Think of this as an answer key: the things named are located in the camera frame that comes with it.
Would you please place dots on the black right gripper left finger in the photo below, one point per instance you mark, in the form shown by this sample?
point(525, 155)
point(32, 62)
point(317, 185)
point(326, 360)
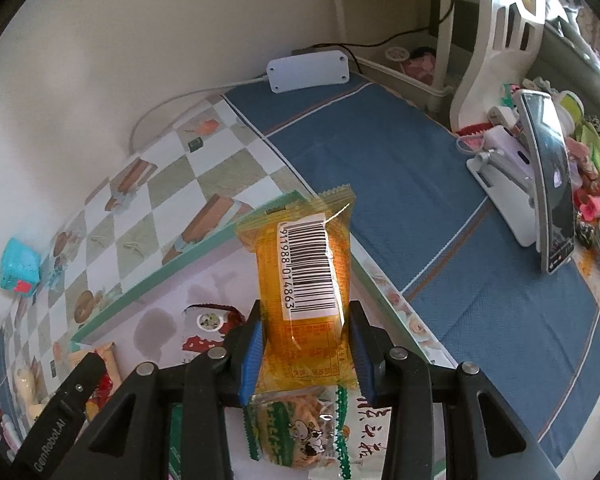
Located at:
point(157, 410)

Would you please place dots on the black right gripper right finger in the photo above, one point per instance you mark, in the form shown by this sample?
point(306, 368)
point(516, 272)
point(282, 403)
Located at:
point(484, 437)

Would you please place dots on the dark green snack packet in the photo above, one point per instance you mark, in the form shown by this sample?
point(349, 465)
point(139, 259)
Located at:
point(175, 452)

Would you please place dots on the white red snack packet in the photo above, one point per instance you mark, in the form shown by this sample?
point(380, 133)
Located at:
point(206, 326)

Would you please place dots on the green cartoon snack packet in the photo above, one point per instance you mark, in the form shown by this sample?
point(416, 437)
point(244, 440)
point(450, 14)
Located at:
point(302, 430)

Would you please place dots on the orange yellow snack packet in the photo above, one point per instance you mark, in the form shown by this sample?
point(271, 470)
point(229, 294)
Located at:
point(303, 253)

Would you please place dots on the yellow jelly cup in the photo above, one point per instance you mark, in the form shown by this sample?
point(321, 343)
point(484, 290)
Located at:
point(25, 385)

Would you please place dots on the white green-rimmed tray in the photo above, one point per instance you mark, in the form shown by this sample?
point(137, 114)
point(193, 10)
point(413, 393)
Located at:
point(150, 321)

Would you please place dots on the teal toy box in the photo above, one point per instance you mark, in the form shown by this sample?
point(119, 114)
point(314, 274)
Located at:
point(19, 268)

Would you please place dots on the phone on white stand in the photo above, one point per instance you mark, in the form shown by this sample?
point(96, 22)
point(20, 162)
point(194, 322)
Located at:
point(530, 184)

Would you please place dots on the white power adapter box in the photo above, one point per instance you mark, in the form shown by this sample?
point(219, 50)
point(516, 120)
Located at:
point(308, 70)

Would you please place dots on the white plastic chair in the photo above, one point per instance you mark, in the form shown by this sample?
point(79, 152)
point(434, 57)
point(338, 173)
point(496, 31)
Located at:
point(508, 39)

